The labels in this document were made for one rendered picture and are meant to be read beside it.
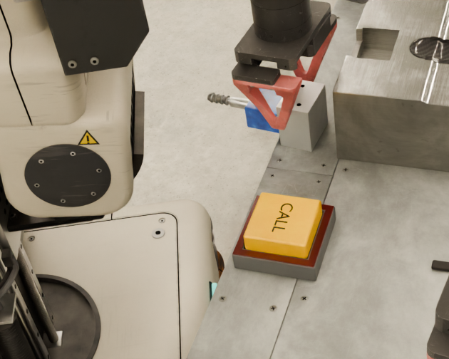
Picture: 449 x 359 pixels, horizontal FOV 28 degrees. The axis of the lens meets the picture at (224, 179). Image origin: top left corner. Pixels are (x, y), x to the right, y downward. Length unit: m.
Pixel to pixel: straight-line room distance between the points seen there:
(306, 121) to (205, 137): 1.31
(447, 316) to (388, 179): 0.40
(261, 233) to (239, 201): 1.22
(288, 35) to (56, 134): 0.33
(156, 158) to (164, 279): 0.70
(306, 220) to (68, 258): 0.86
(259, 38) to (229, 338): 0.29
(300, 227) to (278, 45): 0.18
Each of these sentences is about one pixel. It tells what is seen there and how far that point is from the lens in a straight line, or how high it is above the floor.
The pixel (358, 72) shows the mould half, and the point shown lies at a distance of 0.90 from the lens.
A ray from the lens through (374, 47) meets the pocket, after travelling 0.98.
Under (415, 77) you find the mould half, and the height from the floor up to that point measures 0.89.
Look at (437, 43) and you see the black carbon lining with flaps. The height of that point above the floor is 0.89.
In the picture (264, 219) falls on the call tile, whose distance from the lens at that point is 0.84.
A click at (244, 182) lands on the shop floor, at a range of 2.09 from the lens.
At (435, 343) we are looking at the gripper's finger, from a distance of 0.54.
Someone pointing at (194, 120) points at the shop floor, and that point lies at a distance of 2.28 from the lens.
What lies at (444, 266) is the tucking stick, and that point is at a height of 0.80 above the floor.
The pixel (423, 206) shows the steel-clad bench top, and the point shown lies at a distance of 0.89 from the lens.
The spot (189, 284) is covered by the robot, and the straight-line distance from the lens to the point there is 1.53.
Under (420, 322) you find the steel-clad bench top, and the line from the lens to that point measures 0.80.
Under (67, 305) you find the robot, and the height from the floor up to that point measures 0.27.
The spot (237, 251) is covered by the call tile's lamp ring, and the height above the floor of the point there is 0.82.
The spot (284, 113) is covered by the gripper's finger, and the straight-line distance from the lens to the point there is 0.90.
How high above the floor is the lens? 1.44
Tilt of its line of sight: 43 degrees down
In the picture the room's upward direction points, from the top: 11 degrees counter-clockwise
